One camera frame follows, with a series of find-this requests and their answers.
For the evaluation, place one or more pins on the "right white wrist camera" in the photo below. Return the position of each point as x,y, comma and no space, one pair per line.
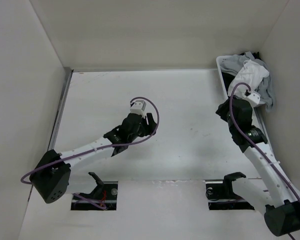
253,98

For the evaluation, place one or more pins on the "black tank top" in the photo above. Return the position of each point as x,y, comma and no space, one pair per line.
232,65

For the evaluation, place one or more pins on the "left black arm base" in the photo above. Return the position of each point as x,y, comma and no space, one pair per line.
103,196

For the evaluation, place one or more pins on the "white tank top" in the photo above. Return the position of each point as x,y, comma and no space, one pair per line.
252,73

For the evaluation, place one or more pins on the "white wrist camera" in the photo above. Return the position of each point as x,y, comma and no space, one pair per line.
138,107
253,98

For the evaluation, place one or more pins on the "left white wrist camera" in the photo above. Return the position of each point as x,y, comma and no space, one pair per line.
138,107

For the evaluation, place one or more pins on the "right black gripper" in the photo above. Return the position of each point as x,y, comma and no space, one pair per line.
222,110

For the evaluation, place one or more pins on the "grey tank top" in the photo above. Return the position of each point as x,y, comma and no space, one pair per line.
265,88

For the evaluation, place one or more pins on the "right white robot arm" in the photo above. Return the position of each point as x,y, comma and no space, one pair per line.
280,206

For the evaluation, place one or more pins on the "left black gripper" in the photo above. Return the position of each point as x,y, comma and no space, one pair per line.
149,129

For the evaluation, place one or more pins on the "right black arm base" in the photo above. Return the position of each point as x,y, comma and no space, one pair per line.
220,195

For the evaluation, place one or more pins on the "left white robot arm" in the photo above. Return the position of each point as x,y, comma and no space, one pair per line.
51,176

